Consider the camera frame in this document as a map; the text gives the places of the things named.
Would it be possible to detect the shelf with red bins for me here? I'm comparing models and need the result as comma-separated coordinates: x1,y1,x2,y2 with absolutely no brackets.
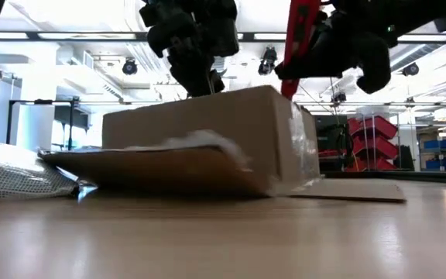
317,115,400,172

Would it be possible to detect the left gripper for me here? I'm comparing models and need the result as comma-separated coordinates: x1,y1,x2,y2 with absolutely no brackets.
139,0,240,98

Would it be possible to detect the red utility knife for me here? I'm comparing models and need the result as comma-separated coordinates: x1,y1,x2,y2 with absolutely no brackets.
280,0,322,101

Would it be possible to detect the grey mesh zipper pouch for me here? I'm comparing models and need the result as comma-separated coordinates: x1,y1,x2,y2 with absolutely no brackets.
0,142,81,202

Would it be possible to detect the black background rig frame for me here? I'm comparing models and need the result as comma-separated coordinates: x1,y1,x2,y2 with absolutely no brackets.
5,98,81,152

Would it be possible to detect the shelf with blue bins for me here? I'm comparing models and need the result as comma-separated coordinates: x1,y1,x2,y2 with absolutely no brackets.
417,130,446,172

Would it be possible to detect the taped brown cardboard box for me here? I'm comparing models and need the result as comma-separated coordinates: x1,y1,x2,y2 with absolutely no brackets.
36,84,408,205

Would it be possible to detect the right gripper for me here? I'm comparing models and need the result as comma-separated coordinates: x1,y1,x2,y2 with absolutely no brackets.
275,0,402,96

